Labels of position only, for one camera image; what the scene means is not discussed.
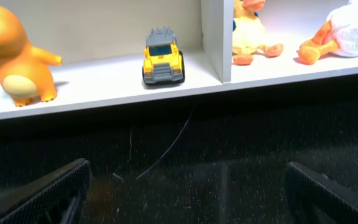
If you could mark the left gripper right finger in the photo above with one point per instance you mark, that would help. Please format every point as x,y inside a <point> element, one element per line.
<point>325,202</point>

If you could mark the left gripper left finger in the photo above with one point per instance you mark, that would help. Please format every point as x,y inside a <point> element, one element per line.
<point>36,202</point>

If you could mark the orange toy dinosaur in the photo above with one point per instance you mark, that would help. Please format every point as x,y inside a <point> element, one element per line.
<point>14,62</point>

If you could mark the white shelf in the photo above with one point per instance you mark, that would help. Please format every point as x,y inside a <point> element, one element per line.
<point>110,81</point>

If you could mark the grey and yellow toy truck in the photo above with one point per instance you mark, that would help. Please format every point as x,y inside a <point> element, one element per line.
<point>163,59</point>

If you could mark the yellow plush duck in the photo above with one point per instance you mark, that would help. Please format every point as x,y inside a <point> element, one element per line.
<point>247,31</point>

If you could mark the white plush duck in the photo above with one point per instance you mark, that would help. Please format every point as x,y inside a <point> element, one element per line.
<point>350,31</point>

